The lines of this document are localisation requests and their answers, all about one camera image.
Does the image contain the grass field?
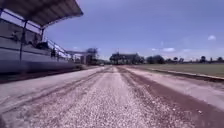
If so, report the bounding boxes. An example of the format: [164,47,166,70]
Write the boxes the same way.
[133,63,224,78]

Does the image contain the distant building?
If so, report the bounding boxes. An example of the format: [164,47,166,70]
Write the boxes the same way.
[109,52,145,66]

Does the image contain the concrete kerb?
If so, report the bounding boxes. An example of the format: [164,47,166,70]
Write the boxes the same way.
[128,65,224,83]
[0,65,101,84]

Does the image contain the roofed concrete grandstand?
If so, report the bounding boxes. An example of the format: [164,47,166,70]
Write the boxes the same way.
[0,0,85,75]

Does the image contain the small roofed stand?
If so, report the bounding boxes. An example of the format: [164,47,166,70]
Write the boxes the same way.
[65,47,100,66]

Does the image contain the gravel running track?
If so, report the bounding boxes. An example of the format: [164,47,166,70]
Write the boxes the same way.
[0,65,224,128]

